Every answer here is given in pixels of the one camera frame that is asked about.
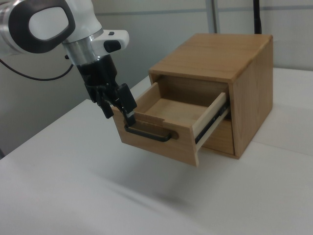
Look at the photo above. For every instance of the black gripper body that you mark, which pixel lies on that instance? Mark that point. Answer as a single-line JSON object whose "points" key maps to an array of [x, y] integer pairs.
{"points": [[100, 76]]}

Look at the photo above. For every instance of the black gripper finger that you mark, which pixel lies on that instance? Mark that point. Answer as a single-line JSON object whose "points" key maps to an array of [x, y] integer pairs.
{"points": [[126, 98], [106, 110]]}

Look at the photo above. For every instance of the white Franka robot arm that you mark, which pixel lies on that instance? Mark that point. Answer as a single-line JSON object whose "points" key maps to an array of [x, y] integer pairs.
{"points": [[80, 22]]}

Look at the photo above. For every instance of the black metal drawer slide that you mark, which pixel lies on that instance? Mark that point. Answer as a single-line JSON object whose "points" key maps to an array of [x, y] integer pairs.
{"points": [[210, 126]]}

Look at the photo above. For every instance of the wooden two-drawer cabinet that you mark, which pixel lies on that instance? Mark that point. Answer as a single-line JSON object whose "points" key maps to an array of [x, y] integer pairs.
{"points": [[254, 98]]}

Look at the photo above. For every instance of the black stand pole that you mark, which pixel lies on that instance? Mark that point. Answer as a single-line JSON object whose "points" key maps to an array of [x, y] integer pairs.
{"points": [[257, 17]]}

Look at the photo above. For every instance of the grey partition post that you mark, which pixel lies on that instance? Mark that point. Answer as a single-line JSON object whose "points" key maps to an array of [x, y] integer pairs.
{"points": [[214, 14]]}

